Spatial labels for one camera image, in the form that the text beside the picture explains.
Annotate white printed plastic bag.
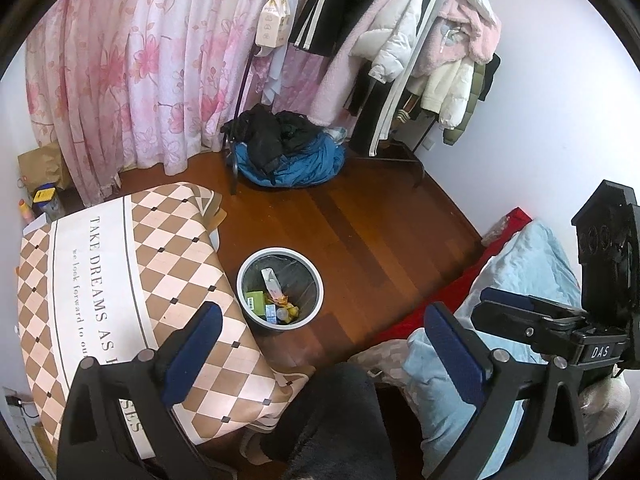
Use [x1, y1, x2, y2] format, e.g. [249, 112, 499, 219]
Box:
[255, 0, 293, 48]

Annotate grey patterned blanket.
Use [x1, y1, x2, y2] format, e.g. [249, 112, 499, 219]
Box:
[347, 338, 421, 386]

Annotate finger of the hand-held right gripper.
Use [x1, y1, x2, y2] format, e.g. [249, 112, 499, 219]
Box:
[471, 301, 584, 362]
[479, 287, 589, 322]

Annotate blue can with yellow lid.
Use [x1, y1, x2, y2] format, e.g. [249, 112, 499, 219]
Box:
[32, 183, 65, 221]

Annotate pink floral curtain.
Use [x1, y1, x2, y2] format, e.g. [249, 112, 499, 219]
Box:
[25, 0, 311, 206]

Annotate pink fleece coat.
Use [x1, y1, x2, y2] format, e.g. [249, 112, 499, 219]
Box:
[307, 0, 416, 128]

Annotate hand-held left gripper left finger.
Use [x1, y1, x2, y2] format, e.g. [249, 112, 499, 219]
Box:
[56, 301, 224, 480]

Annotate brown paper bag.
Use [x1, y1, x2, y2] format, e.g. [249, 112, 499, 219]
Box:
[18, 141, 73, 191]

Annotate red bed sheet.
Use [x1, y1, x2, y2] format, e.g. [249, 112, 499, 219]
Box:
[372, 207, 533, 348]

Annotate light blue pillow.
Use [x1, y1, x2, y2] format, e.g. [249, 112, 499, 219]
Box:
[402, 220, 583, 478]

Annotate black trousers with white stripe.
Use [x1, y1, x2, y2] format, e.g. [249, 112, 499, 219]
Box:
[350, 77, 416, 158]

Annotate blue jacket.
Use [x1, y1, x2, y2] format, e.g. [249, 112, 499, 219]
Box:
[234, 135, 347, 188]

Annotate black clothes pile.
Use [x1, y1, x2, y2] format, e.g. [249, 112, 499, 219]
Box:
[220, 104, 326, 173]

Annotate black mesh trash bin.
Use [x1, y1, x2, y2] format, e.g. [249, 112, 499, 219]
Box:
[236, 247, 325, 335]

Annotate pink fluffy jacket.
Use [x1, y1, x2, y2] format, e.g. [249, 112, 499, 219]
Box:
[415, 0, 502, 78]

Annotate person's leg in black trousers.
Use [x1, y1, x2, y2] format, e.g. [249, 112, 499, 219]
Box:
[240, 362, 426, 480]

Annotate checkered printed tablecloth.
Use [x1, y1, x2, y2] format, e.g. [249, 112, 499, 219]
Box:
[17, 183, 316, 461]

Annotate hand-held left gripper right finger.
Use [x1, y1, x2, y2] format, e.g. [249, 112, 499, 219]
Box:
[422, 301, 591, 480]

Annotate white puffer jacket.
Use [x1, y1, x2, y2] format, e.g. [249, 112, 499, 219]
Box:
[370, 0, 431, 83]

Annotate black metal clothes rack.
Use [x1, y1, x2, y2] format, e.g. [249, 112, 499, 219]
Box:
[227, 0, 436, 196]

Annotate cream puffer jacket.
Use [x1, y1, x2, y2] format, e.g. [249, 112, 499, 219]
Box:
[422, 57, 476, 126]

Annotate olive green jacket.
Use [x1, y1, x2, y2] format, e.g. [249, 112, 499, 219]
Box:
[442, 62, 488, 146]

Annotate black jacket with white stripes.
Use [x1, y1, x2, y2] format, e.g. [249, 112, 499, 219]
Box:
[290, 0, 396, 56]

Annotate lilac dress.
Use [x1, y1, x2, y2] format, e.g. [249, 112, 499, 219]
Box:
[260, 42, 331, 116]

